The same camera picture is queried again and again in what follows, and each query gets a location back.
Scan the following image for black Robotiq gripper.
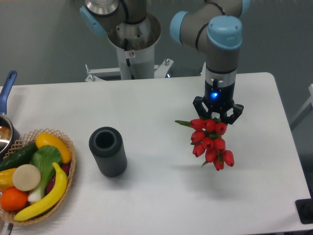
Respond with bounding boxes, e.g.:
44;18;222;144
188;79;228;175
193;82;244;124

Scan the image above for red tulip bouquet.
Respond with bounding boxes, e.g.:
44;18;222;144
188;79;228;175
175;117;235;171

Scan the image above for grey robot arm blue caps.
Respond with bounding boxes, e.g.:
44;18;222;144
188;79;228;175
80;0;250;124

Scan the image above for dark grey ribbed vase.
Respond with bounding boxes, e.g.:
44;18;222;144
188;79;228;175
89;127;127;177

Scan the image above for black device at table edge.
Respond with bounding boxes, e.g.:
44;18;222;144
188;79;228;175
295;198;313;224

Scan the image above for purple red vegetable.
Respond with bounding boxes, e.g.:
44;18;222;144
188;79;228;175
45;164;70;194

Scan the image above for yellow banana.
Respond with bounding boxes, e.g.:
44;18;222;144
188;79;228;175
14;163;67;221

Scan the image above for green bok choy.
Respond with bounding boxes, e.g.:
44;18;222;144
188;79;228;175
28;145;62;204

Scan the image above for woven wicker basket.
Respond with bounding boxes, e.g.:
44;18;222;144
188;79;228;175
0;128;76;226

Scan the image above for green cucumber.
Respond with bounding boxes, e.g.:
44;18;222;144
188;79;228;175
0;142;38;171

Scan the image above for beige round disc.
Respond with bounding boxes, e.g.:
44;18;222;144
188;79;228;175
12;164;41;191

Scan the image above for yellow bell pepper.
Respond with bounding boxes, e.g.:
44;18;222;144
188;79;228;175
0;168;16;192

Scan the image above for orange fruit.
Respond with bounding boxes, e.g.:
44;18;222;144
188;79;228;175
0;188;28;212

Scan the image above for white metal mounting bracket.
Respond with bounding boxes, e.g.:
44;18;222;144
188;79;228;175
85;58;174;82

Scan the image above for white frame at right edge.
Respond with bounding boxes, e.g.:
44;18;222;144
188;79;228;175
290;84;313;131

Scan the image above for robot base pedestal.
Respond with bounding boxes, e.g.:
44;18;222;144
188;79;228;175
108;13;161;80

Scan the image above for blue handled saucepan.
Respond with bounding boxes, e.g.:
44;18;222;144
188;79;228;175
0;70;20;161

